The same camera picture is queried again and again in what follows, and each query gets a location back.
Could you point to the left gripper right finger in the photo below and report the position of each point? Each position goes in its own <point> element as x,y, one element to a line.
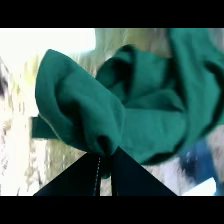
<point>136,180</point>

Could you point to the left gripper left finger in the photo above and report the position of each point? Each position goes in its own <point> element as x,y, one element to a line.
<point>78,180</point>

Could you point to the green T-shirt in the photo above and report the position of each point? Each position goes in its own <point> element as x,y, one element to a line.
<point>83,110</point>

